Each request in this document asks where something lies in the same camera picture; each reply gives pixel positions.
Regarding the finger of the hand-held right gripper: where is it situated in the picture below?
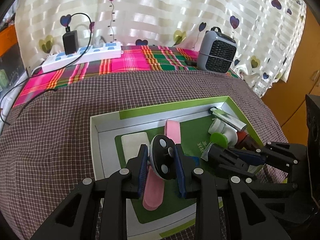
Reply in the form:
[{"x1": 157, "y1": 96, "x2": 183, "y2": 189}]
[
  {"x1": 232, "y1": 141, "x2": 300, "y2": 171},
  {"x1": 219, "y1": 164, "x2": 299, "y2": 193}
]

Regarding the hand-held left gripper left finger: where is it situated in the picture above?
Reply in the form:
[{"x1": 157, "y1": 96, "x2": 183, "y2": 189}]
[{"x1": 30, "y1": 144, "x2": 148, "y2": 240}]

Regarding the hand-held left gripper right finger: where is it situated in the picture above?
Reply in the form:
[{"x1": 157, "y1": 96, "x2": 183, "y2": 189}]
[{"x1": 174, "y1": 144, "x2": 292, "y2": 240}]

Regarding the brown medicine bottle red cap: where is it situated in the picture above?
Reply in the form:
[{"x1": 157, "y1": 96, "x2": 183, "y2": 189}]
[{"x1": 235, "y1": 130, "x2": 263, "y2": 152}]

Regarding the blue usb drive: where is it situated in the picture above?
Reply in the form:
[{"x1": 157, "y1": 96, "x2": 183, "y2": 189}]
[{"x1": 186, "y1": 156, "x2": 200, "y2": 168}]

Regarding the black round disc gadget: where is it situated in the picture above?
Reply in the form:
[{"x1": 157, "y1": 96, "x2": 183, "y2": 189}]
[{"x1": 149, "y1": 134, "x2": 178, "y2": 180}]

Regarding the green white spool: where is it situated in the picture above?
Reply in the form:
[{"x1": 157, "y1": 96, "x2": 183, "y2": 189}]
[{"x1": 209, "y1": 127, "x2": 238, "y2": 148}]

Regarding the green cardboard box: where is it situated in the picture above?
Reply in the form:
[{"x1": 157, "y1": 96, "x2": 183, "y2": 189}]
[{"x1": 90, "y1": 95, "x2": 265, "y2": 238}]

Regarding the wooden cabinet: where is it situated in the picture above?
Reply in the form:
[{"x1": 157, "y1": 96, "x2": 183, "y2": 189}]
[{"x1": 260, "y1": 10, "x2": 320, "y2": 130}]

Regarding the brown checkered blanket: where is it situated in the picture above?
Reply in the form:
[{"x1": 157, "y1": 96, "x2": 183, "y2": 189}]
[{"x1": 0, "y1": 70, "x2": 290, "y2": 240}]

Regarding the grey mini heater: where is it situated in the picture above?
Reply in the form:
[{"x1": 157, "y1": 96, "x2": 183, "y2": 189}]
[{"x1": 197, "y1": 27, "x2": 237, "y2": 74}]

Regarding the pink plaid cloth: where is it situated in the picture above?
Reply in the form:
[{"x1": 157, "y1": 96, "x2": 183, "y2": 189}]
[{"x1": 12, "y1": 44, "x2": 239, "y2": 108}]

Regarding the white power strip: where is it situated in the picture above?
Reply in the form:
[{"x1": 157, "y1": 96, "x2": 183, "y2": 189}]
[{"x1": 41, "y1": 42, "x2": 123, "y2": 73}]

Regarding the black charger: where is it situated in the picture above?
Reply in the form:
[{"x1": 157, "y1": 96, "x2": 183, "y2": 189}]
[{"x1": 62, "y1": 26, "x2": 80, "y2": 55}]

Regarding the heart print curtain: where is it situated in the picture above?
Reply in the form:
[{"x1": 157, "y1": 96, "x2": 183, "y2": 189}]
[{"x1": 15, "y1": 0, "x2": 307, "y2": 98}]

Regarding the orange lid storage box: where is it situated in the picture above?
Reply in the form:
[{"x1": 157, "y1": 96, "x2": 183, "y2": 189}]
[{"x1": 0, "y1": 26, "x2": 28, "y2": 93}]

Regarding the thin black cable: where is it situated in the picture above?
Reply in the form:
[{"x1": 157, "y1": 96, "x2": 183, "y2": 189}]
[{"x1": 0, "y1": 87, "x2": 58, "y2": 126}]

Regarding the black charger cable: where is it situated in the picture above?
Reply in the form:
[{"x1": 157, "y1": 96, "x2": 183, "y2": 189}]
[{"x1": 30, "y1": 13, "x2": 92, "y2": 77}]

